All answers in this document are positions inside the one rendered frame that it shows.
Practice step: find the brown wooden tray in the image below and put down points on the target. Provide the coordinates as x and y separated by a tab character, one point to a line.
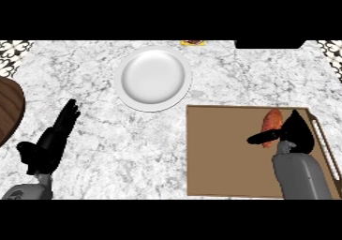
223	156

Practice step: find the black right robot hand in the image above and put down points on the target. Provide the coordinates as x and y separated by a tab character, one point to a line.
298	134

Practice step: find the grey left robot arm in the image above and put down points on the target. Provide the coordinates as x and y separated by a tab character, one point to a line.
33	190

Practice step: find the dark wooden round board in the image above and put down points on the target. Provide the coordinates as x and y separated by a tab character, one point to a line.
5	109

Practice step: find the orange sweet potato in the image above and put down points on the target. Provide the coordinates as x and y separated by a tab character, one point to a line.
271	122

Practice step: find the yellow packet with brown print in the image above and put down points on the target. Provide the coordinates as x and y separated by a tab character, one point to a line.
192	42

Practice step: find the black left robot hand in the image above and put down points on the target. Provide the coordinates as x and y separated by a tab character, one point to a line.
49	146

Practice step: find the black flat appliance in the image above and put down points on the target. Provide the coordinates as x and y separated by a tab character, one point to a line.
268	44

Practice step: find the white oval plate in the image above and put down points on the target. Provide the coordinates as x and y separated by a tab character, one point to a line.
152	78

